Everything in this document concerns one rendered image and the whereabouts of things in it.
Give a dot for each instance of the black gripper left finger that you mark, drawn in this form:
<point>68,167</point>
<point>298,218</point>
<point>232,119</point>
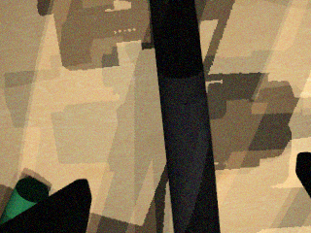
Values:
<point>65,211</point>

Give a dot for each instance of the green cylinder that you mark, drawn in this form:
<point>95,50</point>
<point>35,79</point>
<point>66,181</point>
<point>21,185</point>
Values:
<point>27,193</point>

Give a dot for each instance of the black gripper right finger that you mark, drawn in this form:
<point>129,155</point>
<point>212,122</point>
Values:
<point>303,169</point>

